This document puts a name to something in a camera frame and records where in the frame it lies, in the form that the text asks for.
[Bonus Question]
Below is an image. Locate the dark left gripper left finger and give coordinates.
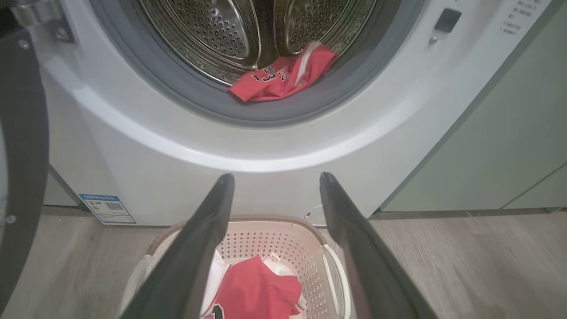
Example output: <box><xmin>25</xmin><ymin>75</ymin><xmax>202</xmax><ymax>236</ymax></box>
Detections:
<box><xmin>120</xmin><ymin>173</ymin><xmax>235</xmax><ymax>319</ymax></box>

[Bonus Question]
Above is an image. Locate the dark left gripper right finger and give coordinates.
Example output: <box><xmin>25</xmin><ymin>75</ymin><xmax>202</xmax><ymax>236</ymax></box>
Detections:
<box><xmin>319</xmin><ymin>172</ymin><xmax>439</xmax><ymax>319</ymax></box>

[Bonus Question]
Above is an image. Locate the white garment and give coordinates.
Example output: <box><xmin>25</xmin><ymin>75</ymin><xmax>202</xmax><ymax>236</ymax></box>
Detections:
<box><xmin>200</xmin><ymin>249</ymin><xmax>307</xmax><ymax>319</ymax></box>

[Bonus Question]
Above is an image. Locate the red garment with black print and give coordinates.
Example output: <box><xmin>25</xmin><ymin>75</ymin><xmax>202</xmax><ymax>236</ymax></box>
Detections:
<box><xmin>207</xmin><ymin>256</ymin><xmax>304</xmax><ymax>319</ymax></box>

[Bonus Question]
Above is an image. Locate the dark washing machine door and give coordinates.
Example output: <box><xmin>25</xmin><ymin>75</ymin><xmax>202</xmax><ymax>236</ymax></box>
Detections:
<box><xmin>0</xmin><ymin>0</ymin><xmax>50</xmax><ymax>311</ymax></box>

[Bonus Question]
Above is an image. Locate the red basketball jersey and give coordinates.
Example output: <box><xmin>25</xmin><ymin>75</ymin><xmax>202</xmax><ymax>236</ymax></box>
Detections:
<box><xmin>229</xmin><ymin>41</ymin><xmax>337</xmax><ymax>103</ymax></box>

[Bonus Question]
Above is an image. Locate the cream basket with brown rim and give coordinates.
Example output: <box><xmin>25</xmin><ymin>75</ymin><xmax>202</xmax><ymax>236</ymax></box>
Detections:
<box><xmin>117</xmin><ymin>215</ymin><xmax>353</xmax><ymax>319</ymax></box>

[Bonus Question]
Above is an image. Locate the white front-load washing machine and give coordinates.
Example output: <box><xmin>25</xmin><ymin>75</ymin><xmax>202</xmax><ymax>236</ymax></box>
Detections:
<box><xmin>27</xmin><ymin>0</ymin><xmax>554</xmax><ymax>227</ymax></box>

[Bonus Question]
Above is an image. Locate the stainless steel washing machine drum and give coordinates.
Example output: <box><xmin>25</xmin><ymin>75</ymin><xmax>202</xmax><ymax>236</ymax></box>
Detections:
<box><xmin>137</xmin><ymin>0</ymin><xmax>379</xmax><ymax>87</ymax></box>

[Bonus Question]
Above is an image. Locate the round white filter cover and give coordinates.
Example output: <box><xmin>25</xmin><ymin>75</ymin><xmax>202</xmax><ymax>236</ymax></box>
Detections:
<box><xmin>303</xmin><ymin>205</ymin><xmax>329</xmax><ymax>227</ymax></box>

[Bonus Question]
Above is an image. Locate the blue energy label sticker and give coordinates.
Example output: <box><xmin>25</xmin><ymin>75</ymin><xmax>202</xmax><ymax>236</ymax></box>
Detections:
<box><xmin>78</xmin><ymin>194</ymin><xmax>136</xmax><ymax>226</ymax></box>

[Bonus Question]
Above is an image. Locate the large green cabinet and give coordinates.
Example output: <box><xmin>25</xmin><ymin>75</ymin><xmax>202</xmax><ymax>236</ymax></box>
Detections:
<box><xmin>379</xmin><ymin>0</ymin><xmax>567</xmax><ymax>213</ymax></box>

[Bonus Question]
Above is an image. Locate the narrow green cabinet panel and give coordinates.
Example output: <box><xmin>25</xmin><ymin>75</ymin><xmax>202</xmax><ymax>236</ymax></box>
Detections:
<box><xmin>503</xmin><ymin>164</ymin><xmax>567</xmax><ymax>210</ymax></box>

